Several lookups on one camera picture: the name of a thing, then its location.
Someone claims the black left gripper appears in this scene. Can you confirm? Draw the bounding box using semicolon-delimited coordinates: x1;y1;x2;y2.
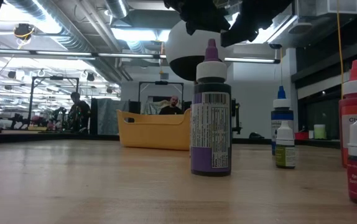
163;0;231;35

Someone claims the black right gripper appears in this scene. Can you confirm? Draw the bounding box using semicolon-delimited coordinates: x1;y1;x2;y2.
220;0;293;47

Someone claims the large blue food coloring bottle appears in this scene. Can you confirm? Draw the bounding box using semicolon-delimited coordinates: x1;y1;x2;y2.
270;85;295;156

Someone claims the yellow plastic basket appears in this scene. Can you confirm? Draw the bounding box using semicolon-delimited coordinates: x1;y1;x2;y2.
116;108;192;151

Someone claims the small dropper bottle green label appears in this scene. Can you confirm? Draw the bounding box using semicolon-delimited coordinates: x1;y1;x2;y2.
274;121;296;170

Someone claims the long ceiling light tube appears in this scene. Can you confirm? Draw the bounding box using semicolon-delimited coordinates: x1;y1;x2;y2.
0;47;281;65

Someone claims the black monitor on stand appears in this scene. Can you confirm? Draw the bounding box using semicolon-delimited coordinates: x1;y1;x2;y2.
231;98;243;135

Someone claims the person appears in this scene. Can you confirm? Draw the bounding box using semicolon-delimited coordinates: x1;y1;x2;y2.
68;91;91;133
159;95;184;115

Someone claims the black box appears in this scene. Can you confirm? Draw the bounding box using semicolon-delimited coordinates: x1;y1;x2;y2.
128;100;142;114

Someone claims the red container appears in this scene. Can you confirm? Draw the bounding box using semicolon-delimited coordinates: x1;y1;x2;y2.
294;131;310;141

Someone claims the green and white cup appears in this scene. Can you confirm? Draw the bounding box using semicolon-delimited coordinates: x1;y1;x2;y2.
313;124;327;140

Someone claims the grey panel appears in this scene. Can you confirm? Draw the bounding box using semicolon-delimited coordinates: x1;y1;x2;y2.
91;98;130;135

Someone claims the black ceiling device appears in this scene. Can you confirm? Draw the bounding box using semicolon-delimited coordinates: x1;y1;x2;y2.
12;22;36;42

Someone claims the black frame stand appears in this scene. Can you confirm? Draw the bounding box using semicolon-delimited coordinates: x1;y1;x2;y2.
138;81;185;110

